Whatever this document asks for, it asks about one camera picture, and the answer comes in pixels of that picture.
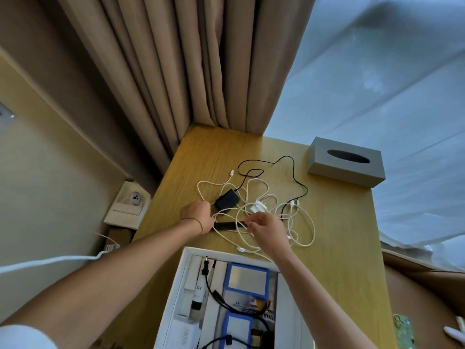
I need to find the person's right hand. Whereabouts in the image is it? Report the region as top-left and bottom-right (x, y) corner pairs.
(245, 212), (293, 261)

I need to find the person's left hand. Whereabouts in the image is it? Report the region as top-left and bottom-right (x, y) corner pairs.
(180, 200), (216, 235)

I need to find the white charging cable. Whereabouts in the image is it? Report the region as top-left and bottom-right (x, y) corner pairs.
(210, 178), (316, 262)
(197, 170), (255, 215)

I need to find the person's right forearm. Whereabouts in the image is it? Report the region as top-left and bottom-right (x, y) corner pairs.
(271, 247), (369, 349)

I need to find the person's left forearm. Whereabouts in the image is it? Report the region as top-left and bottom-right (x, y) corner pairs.
(0, 218), (202, 349)

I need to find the thin black wrist band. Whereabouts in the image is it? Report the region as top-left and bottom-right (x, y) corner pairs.
(180, 217), (203, 235)

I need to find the flat black device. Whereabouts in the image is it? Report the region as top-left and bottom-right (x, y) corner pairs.
(214, 221), (248, 232)

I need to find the black power adapter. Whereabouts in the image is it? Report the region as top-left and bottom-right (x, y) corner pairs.
(214, 189), (241, 214)

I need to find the blue framed box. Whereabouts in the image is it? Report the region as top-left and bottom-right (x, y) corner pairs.
(218, 311), (254, 349)
(223, 262), (271, 301)

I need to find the white pen-shaped device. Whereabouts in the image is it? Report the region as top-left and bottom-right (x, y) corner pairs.
(188, 275), (207, 321)

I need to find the brown box with plugs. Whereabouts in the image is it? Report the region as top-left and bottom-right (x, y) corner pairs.
(103, 228), (133, 253)

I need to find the white drawer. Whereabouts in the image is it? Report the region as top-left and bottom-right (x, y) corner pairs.
(154, 246), (317, 349)

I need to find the grey tissue box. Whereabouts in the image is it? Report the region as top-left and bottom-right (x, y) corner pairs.
(307, 136), (386, 188)

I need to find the white printed box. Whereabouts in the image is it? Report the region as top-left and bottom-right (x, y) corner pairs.
(168, 317), (202, 349)

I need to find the beige curtain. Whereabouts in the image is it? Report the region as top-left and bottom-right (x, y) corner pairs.
(33, 0), (318, 175)

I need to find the white sheer curtain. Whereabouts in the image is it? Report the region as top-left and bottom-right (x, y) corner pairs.
(263, 0), (465, 273)

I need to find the green patterned phone case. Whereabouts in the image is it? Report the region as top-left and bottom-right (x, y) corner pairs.
(392, 314), (416, 349)

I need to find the brown leather seat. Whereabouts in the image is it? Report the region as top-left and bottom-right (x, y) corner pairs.
(381, 249), (465, 349)

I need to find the white sleeve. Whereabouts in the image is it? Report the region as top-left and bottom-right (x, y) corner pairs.
(0, 324), (59, 349)

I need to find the white object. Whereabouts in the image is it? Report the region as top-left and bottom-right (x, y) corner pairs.
(443, 316), (465, 343)

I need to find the black cable with connector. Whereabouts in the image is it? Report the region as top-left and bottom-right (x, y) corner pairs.
(198, 256), (274, 349)

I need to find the beige wall socket panel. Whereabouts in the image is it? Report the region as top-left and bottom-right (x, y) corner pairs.
(103, 180), (152, 230)

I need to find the thick white cable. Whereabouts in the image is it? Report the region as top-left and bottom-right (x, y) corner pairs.
(0, 232), (120, 275)

